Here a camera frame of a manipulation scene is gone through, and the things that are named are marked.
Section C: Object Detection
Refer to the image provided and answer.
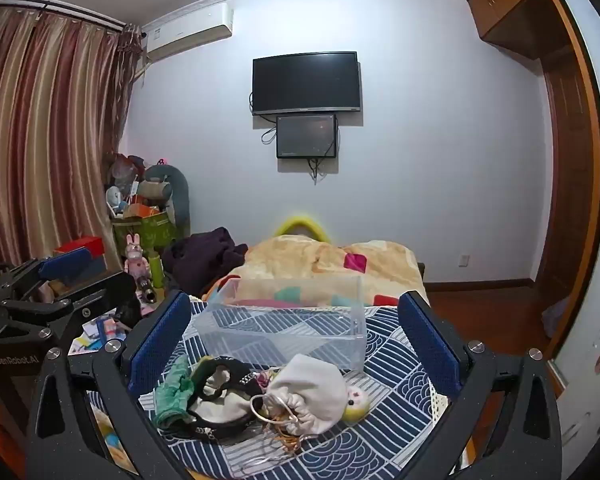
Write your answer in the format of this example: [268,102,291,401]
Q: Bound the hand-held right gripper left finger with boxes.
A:
[25,290,196,480]

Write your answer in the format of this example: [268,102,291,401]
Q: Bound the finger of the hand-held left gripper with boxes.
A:
[0,270,138,356]
[0,247,95,306]

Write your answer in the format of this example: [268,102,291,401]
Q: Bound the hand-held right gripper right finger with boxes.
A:
[397,290,566,480]

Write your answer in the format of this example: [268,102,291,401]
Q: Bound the green fabric scrunchie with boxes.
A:
[152,355,216,428]

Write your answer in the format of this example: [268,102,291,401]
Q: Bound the small yellow-green plush toy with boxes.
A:
[342,385,373,423]

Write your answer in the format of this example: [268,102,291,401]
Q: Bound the black and white headband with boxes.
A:
[187,356,271,442]

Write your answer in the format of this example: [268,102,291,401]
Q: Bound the clear plastic box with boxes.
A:
[192,275,368,373]

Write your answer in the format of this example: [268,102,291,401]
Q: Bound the white drawstring pouch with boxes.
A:
[250,354,348,453]

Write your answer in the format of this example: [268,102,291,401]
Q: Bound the red box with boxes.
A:
[54,236,105,262]

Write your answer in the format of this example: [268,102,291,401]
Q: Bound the scattered cards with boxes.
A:
[70,305,131,356]

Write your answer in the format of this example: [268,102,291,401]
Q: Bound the pink bunny plush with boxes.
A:
[124,232,151,278]

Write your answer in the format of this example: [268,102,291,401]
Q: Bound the green cardboard box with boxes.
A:
[111,210,178,261]

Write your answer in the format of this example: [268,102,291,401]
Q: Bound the blue patterned blanket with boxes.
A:
[87,295,453,480]

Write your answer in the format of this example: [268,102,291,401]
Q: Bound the pile of toys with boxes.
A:
[105,152,147,218]

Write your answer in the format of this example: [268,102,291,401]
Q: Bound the dark purple cloth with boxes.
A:
[162,226,250,297]

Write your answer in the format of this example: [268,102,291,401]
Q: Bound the grey long plush toy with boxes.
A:
[144,164,191,236]

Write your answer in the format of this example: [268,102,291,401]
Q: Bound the striped red-beige curtain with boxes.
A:
[0,5,142,268]

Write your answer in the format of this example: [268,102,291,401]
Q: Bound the beige patchwork quilt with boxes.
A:
[202,237,428,311]

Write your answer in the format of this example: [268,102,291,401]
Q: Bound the white sticker-covered panel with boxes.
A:
[555,0,600,461]

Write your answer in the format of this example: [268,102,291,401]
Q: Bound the yellow hoop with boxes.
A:
[274,215,333,243]

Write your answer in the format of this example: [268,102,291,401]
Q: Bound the wooden door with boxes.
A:
[532,45,600,361]

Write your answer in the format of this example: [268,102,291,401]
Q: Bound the small black monitor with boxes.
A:
[275,114,338,159]

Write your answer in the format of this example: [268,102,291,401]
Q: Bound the white air conditioner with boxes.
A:
[142,2,234,61]

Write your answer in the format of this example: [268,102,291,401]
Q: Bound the wooden overhead cabinet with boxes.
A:
[467,0,571,61]

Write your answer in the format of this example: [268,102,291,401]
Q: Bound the curtain rail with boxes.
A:
[0,0,141,35]

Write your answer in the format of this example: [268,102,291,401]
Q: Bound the wall-mounted black television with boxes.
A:
[252,51,362,116]

